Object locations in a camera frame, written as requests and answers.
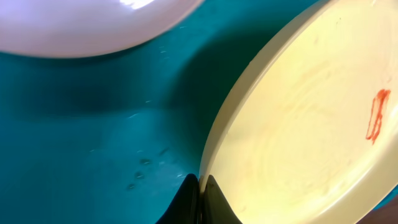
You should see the white plate with sauce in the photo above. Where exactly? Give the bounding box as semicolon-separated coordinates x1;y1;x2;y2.
1;0;202;58

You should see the teal plastic tray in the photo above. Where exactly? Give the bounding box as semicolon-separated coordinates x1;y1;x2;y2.
0;0;398;224

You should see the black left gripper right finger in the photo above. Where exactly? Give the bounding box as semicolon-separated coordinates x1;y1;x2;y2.
202;175;242;224

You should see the yellow plate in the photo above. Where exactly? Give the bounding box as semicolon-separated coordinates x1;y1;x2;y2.
200;0;397;223

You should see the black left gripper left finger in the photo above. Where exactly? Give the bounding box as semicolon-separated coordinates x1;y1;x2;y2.
156;174;199;224

